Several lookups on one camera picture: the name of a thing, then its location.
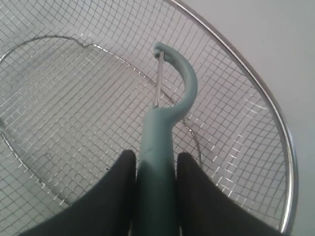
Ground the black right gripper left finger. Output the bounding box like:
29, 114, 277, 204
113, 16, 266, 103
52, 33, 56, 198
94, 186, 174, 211
21, 150, 136, 236

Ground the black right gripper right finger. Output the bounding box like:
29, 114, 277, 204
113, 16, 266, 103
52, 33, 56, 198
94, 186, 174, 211
177, 152, 281, 236

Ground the teal handled vegetable peeler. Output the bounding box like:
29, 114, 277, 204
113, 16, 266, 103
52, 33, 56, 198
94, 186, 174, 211
132, 42, 198, 236

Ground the oval wire mesh basket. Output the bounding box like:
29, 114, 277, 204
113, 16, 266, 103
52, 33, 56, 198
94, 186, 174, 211
0, 0, 298, 236

